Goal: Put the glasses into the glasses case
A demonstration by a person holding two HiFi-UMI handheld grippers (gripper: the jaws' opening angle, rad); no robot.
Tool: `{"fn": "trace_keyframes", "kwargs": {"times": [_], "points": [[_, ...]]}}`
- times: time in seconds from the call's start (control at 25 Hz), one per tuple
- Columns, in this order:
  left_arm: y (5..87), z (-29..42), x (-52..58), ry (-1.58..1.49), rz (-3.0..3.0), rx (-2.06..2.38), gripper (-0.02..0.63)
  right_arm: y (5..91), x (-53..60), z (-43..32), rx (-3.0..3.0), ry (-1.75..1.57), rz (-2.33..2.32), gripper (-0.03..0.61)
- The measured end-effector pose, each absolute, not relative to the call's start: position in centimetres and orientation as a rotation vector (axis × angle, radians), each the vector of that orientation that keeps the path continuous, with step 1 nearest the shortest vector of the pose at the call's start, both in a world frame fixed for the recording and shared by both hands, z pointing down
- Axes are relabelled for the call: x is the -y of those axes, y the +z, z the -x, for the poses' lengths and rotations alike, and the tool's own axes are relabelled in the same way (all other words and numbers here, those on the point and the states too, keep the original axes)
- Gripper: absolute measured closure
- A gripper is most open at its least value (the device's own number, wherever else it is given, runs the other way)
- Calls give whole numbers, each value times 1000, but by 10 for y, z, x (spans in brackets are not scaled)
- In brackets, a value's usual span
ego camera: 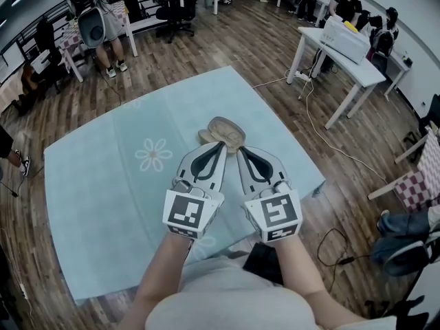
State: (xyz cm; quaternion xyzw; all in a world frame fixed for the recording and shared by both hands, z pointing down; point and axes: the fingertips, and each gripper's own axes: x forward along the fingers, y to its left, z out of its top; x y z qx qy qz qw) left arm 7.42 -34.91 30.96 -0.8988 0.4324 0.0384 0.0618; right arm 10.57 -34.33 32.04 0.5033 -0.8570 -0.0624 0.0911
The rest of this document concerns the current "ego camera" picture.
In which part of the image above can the white box appliance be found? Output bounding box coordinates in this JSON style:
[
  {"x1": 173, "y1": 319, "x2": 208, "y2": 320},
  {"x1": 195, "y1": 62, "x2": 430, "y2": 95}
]
[{"x1": 318, "y1": 14, "x2": 371, "y2": 65}]

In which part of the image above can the person's grey shirt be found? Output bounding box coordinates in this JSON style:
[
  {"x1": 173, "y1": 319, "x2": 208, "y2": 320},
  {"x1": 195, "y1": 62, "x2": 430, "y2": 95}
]
[{"x1": 144, "y1": 254, "x2": 398, "y2": 330}]

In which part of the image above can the light blue flowered tablecloth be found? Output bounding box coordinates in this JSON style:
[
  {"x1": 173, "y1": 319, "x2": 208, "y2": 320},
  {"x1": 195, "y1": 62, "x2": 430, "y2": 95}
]
[{"x1": 43, "y1": 65, "x2": 327, "y2": 305}]

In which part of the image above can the black floor cable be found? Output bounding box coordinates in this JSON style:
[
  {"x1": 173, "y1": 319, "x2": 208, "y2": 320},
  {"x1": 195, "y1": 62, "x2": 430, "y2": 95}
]
[{"x1": 316, "y1": 228, "x2": 355, "y2": 294}]

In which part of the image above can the white floor cable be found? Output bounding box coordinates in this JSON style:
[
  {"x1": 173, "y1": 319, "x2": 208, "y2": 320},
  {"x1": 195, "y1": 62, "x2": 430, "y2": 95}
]
[{"x1": 252, "y1": 76, "x2": 389, "y2": 186}]

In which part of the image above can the person's left forearm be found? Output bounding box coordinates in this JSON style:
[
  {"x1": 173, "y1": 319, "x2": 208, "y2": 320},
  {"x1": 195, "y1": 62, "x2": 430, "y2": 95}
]
[{"x1": 118, "y1": 234, "x2": 193, "y2": 330}]

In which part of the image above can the person's right forearm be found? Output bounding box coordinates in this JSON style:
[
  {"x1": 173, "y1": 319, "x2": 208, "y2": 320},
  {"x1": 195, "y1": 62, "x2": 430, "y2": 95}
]
[{"x1": 274, "y1": 237, "x2": 365, "y2": 326}]

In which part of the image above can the red white checkered tablecloth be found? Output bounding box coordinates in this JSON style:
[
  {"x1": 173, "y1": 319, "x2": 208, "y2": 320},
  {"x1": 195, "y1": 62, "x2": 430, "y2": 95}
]
[
  {"x1": 58, "y1": 0, "x2": 130, "y2": 72},
  {"x1": 393, "y1": 125, "x2": 440, "y2": 215}
]

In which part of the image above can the black metal railing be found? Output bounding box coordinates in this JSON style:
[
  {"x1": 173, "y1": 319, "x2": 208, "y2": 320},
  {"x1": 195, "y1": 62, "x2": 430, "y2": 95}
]
[{"x1": 0, "y1": 10, "x2": 85, "y2": 89}]

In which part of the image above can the black waist bag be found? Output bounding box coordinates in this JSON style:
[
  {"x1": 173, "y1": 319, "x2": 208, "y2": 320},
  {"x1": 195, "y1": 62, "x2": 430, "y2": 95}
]
[{"x1": 242, "y1": 242, "x2": 285, "y2": 287}]

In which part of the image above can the grey hard-shell backpack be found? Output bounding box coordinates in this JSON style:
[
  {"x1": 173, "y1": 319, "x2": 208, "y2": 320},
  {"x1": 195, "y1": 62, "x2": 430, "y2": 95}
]
[
  {"x1": 65, "y1": 0, "x2": 107, "y2": 50},
  {"x1": 383, "y1": 241, "x2": 430, "y2": 278}
]

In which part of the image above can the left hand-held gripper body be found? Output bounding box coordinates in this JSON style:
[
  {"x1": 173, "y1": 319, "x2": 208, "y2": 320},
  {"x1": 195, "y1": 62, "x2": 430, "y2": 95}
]
[{"x1": 161, "y1": 179, "x2": 226, "y2": 241}]

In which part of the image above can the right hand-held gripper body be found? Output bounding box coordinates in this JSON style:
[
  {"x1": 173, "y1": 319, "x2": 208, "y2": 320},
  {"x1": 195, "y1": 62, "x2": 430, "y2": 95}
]
[{"x1": 243, "y1": 179, "x2": 304, "y2": 244}]

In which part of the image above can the black office chair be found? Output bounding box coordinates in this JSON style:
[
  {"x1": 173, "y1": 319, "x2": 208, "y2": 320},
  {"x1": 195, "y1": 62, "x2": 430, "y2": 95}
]
[
  {"x1": 364, "y1": 296, "x2": 430, "y2": 330},
  {"x1": 155, "y1": 0, "x2": 210, "y2": 44}
]

